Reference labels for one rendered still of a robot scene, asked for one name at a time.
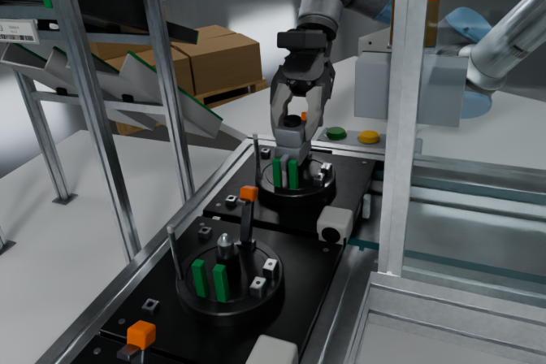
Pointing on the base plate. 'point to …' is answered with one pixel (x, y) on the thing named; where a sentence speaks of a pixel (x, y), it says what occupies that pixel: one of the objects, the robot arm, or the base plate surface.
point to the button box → (353, 140)
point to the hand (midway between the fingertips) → (291, 131)
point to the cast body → (291, 140)
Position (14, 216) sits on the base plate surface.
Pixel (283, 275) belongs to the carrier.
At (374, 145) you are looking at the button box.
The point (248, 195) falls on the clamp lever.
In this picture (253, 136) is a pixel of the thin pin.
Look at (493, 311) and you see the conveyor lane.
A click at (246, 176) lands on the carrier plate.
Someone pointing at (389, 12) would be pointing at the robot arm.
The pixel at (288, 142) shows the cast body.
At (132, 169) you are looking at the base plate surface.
